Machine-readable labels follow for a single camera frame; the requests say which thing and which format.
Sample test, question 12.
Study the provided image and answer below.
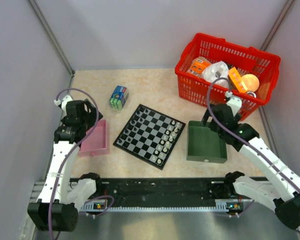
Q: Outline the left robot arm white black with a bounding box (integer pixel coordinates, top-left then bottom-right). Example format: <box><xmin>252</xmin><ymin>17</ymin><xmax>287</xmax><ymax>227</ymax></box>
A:
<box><xmin>27</xmin><ymin>95</ymin><xmax>104</xmax><ymax>232</ymax></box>

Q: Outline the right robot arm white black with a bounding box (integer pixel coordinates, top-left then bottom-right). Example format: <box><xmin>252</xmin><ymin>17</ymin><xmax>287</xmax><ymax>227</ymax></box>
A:
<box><xmin>201</xmin><ymin>101</ymin><xmax>300</xmax><ymax>231</ymax></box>

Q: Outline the black white chess board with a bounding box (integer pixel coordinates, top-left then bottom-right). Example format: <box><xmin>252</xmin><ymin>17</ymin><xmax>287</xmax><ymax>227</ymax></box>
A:
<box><xmin>113</xmin><ymin>104</ymin><xmax>186</xmax><ymax>170</ymax></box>

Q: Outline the green plastic tray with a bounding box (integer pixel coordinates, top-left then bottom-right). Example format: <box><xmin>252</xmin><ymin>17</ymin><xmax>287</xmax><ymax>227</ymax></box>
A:
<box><xmin>186</xmin><ymin>120</ymin><xmax>228</xmax><ymax>164</ymax></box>

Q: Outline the pink plastic tray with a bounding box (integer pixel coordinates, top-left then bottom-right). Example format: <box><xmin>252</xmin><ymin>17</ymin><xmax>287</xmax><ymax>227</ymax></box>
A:
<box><xmin>78</xmin><ymin>119</ymin><xmax>110</xmax><ymax>157</ymax></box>

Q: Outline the blue green sponge pack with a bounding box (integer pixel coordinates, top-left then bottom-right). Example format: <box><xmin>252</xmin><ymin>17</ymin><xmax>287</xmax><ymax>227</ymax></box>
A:
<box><xmin>109</xmin><ymin>85</ymin><xmax>129</xmax><ymax>111</ymax></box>

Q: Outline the orange box right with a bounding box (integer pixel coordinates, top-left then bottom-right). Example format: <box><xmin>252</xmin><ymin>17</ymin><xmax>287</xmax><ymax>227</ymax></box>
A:
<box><xmin>228</xmin><ymin>67</ymin><xmax>248</xmax><ymax>94</ymax></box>

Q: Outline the orange box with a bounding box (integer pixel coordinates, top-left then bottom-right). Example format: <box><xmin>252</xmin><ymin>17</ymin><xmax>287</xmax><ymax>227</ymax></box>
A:
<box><xmin>228</xmin><ymin>67</ymin><xmax>248</xmax><ymax>94</ymax></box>
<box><xmin>188</xmin><ymin>56</ymin><xmax>212</xmax><ymax>76</ymax></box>

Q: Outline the orange ball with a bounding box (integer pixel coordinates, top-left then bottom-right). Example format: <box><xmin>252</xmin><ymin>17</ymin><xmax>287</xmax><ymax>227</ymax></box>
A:
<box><xmin>241</xmin><ymin>74</ymin><xmax>260</xmax><ymax>92</ymax></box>

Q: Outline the white plastic bag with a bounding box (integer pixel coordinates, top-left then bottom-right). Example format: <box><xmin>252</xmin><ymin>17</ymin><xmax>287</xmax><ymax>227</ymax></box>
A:
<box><xmin>202</xmin><ymin>61</ymin><xmax>229</xmax><ymax>88</ymax></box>

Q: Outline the red plastic basket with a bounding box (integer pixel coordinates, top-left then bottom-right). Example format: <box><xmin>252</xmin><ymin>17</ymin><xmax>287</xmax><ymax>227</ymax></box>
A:
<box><xmin>175</xmin><ymin>33</ymin><xmax>281</xmax><ymax>120</ymax></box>

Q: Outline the orange box left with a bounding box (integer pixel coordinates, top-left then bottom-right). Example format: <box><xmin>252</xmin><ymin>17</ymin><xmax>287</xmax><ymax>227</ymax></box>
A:
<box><xmin>188</xmin><ymin>56</ymin><xmax>212</xmax><ymax>76</ymax></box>

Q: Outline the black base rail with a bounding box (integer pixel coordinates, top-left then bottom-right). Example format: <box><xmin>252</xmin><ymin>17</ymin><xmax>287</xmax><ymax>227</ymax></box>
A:
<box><xmin>69</xmin><ymin>177</ymin><xmax>253</xmax><ymax>208</ymax></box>

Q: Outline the grey cable duct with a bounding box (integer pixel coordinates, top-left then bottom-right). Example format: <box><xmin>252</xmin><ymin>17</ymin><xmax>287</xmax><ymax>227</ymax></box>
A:
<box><xmin>79</xmin><ymin>201</ymin><xmax>243</xmax><ymax>213</ymax></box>

